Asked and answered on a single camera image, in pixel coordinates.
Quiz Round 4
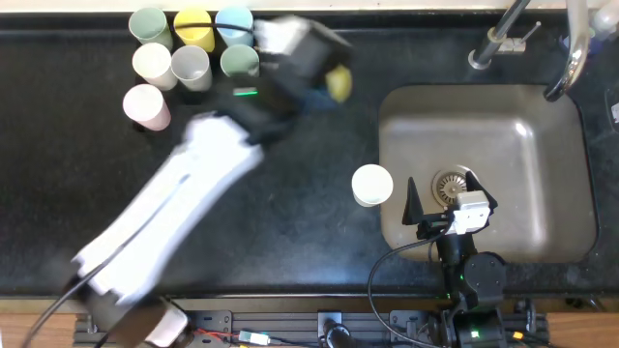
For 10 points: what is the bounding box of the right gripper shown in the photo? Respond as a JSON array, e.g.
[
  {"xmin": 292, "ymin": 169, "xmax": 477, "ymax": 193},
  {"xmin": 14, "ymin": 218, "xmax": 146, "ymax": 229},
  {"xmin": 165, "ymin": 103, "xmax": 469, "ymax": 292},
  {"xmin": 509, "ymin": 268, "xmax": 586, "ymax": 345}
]
[{"xmin": 401, "ymin": 170, "xmax": 499, "ymax": 242}]

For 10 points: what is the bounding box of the white cup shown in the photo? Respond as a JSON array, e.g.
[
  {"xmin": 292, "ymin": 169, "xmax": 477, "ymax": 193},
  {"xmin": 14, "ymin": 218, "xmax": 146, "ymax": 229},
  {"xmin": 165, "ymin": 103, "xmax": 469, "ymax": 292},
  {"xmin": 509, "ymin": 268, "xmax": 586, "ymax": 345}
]
[
  {"xmin": 132, "ymin": 42, "xmax": 179, "ymax": 92},
  {"xmin": 350, "ymin": 163, "xmax": 395, "ymax": 209}
]

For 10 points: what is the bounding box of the yellow cup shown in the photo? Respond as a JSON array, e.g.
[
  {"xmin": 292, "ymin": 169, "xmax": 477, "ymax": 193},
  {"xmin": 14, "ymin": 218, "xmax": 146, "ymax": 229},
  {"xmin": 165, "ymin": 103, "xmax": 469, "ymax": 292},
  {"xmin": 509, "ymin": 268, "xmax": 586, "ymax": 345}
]
[
  {"xmin": 324, "ymin": 63, "xmax": 355, "ymax": 104},
  {"xmin": 172, "ymin": 7, "xmax": 217, "ymax": 53}
]

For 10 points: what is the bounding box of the pink cup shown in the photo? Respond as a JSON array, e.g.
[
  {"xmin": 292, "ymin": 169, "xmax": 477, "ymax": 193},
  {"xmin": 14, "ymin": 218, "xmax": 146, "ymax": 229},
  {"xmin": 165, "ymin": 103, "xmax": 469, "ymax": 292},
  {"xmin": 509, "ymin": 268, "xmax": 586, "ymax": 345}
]
[{"xmin": 122, "ymin": 83, "xmax": 172, "ymax": 132}]

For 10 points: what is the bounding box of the steel sink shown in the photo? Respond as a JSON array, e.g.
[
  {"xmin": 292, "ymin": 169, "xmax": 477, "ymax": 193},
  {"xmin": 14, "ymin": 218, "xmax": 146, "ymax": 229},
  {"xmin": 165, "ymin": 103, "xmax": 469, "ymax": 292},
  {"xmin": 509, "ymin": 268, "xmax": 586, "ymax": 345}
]
[{"xmin": 378, "ymin": 84, "xmax": 599, "ymax": 265}]

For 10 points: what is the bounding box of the steel tap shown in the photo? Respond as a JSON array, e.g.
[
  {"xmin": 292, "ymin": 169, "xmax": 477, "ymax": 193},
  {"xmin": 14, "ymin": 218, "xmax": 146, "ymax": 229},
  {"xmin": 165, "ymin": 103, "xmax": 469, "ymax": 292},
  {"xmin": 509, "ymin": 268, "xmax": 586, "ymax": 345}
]
[{"xmin": 467, "ymin": 0, "xmax": 594, "ymax": 103}]

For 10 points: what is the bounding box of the blue soap bottle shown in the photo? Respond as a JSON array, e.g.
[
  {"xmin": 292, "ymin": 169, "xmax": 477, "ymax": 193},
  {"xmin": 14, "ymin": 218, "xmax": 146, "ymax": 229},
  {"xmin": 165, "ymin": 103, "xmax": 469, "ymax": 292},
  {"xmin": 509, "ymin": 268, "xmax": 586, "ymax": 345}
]
[{"xmin": 560, "ymin": 0, "xmax": 619, "ymax": 57}]

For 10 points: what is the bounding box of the green cup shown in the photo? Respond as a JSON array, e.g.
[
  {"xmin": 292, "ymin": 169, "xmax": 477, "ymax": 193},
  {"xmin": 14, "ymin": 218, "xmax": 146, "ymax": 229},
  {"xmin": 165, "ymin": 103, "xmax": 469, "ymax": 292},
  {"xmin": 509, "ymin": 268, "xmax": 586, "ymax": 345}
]
[
  {"xmin": 220, "ymin": 43, "xmax": 261, "ymax": 79},
  {"xmin": 128, "ymin": 6, "xmax": 174, "ymax": 51}
]

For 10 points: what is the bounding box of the blue cup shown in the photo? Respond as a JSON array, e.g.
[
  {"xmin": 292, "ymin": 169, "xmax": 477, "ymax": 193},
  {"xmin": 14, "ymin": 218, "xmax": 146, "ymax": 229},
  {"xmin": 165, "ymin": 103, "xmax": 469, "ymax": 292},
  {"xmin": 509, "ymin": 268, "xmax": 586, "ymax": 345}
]
[{"xmin": 214, "ymin": 5, "xmax": 256, "ymax": 48}]

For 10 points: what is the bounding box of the black tray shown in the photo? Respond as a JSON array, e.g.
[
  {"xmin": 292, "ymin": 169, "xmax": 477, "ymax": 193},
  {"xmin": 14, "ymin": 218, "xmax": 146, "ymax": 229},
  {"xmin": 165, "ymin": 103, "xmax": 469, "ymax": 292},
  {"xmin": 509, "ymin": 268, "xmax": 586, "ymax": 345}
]
[{"xmin": 131, "ymin": 9, "xmax": 265, "ymax": 134}]

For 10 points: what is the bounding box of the grey cup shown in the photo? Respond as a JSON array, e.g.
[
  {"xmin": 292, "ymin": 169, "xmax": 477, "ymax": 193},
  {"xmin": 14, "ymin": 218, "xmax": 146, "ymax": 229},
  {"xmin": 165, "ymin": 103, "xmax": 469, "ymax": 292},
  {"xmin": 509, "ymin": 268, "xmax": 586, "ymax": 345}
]
[{"xmin": 169, "ymin": 44, "xmax": 214, "ymax": 93}]

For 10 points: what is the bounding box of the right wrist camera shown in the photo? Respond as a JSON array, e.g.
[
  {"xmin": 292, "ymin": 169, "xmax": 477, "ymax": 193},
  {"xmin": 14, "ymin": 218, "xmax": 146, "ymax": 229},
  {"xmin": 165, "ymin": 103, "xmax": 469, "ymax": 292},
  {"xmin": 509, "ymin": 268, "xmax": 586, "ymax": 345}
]
[{"xmin": 452, "ymin": 189, "xmax": 492, "ymax": 237}]

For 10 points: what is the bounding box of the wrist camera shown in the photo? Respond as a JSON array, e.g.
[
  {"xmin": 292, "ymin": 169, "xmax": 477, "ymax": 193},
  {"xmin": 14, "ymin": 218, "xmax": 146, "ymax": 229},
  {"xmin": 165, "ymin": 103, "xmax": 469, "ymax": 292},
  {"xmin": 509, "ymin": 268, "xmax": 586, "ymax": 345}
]
[
  {"xmin": 251, "ymin": 15, "xmax": 313, "ymax": 57},
  {"xmin": 452, "ymin": 189, "xmax": 492, "ymax": 237}
]

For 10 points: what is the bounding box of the black cable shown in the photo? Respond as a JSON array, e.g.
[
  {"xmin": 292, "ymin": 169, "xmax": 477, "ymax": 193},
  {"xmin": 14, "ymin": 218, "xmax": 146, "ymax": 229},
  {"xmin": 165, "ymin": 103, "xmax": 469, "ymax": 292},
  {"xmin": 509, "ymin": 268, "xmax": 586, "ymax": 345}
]
[
  {"xmin": 18, "ymin": 21, "xmax": 257, "ymax": 348},
  {"xmin": 366, "ymin": 212, "xmax": 458, "ymax": 348}
]

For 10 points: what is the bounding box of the mounting rail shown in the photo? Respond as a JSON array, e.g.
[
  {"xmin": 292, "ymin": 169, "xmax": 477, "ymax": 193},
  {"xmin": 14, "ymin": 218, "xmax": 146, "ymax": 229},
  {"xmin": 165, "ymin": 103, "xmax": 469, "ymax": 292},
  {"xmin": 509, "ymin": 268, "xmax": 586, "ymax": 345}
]
[{"xmin": 72, "ymin": 298, "xmax": 552, "ymax": 348}]

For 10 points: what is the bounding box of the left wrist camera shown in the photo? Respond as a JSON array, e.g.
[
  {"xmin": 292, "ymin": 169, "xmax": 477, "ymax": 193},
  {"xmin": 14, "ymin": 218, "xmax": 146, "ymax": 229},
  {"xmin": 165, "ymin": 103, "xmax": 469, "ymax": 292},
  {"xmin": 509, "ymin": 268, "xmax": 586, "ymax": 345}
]
[{"xmin": 251, "ymin": 15, "xmax": 313, "ymax": 57}]

